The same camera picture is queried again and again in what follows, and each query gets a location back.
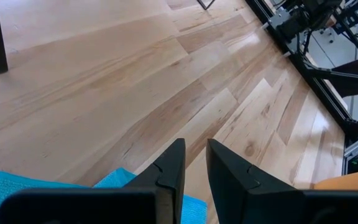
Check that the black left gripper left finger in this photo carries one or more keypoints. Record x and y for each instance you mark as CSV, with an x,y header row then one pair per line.
x,y
169,174

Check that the dark grey metal cart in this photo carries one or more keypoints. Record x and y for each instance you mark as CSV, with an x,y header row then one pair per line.
x,y
350,34

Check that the black aluminium table frame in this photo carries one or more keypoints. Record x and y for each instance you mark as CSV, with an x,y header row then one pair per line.
x,y
331,99

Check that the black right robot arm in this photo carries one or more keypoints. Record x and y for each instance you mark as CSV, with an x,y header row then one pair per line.
x,y
297,21

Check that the person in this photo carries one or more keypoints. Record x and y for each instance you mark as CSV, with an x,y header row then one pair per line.
x,y
353,77

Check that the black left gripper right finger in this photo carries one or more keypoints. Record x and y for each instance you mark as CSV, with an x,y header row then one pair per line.
x,y
228,186

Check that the large yellow cup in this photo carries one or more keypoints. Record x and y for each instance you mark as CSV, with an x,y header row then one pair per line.
x,y
350,180

